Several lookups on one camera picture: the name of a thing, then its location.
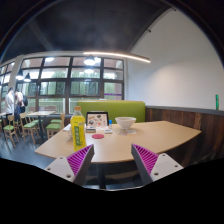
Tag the flat round red coaster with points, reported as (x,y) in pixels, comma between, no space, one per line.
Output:
(98,136)

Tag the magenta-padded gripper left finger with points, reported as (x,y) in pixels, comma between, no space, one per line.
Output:
(63,168)

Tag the black pendant lamp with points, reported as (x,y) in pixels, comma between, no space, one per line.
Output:
(27,78)
(19,76)

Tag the small dark flat device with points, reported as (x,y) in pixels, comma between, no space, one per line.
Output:
(90,130)

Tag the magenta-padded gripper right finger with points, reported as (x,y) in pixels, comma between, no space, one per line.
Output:
(160,166)

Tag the white bowl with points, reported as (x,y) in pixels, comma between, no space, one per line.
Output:
(125,122)

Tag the person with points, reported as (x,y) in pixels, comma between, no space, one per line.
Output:
(9,101)
(20,101)

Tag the wooden dining table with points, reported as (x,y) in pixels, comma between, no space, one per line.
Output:
(40,114)

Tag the round white pendant lamp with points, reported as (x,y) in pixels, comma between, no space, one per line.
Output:
(90,61)

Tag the yellow drink bottle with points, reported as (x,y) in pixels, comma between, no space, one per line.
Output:
(78,128)

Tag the green upholstered bench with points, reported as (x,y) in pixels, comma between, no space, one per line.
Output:
(113,110)

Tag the wooden chairs with green seats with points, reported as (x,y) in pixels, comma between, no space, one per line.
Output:
(30,126)

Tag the large black-framed grid window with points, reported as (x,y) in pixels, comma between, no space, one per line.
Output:
(53,88)

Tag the long linear ceiling light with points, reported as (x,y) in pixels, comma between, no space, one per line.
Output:
(126,56)

